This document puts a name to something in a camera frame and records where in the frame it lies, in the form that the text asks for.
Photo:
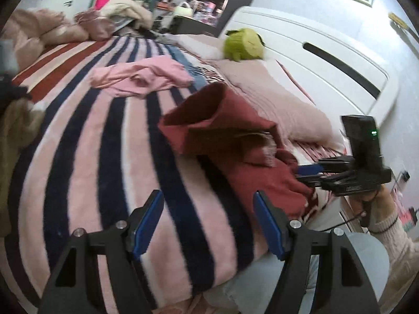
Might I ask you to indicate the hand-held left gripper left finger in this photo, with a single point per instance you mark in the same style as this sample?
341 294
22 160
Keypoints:
149 222

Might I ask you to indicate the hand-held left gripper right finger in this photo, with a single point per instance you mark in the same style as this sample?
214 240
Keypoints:
269 227

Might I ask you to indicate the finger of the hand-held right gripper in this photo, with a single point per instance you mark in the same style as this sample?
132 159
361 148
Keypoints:
309 169
322 181

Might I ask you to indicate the dark red garment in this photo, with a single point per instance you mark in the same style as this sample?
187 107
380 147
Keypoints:
229 127

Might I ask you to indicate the person's right forearm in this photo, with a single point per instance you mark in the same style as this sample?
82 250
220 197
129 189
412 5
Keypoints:
402 248

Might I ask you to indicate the person's right hand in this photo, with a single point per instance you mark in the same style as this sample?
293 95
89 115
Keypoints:
384 202

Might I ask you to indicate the large pink beige pillow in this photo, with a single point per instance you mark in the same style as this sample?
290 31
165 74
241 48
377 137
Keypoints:
278 98

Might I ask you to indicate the person's jeans leg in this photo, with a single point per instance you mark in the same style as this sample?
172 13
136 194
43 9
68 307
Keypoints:
363 248

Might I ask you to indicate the striped fleece blanket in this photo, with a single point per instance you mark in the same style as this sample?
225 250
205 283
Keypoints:
81 137

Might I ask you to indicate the green plush toy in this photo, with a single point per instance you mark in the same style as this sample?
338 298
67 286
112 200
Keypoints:
244 44

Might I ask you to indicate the white bed headboard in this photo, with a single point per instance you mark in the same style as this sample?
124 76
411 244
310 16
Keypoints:
294 26

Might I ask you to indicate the pink garment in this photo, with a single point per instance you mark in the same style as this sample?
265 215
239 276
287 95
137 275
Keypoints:
147 72

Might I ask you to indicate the olive brown garment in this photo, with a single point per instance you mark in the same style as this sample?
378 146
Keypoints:
18 144

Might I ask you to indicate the small white pink pillow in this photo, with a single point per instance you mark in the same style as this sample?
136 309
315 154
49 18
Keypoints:
203 44

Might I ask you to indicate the dark desk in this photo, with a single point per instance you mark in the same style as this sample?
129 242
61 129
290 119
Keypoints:
193 26

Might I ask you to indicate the black cloth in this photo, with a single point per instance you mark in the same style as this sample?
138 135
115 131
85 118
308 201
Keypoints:
13 91

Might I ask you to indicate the white handbag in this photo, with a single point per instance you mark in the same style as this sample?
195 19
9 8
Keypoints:
183 9

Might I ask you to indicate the pink satin cloth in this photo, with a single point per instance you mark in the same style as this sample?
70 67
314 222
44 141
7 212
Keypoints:
95 24

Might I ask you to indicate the white duvet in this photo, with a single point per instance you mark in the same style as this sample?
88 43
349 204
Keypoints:
127 9

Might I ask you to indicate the beige duvet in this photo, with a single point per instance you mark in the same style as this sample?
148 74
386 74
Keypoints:
49 29

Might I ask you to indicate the magenta bag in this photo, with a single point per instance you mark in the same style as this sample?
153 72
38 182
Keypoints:
101 4

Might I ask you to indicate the wall socket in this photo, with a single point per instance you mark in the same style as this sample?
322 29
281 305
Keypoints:
406 175

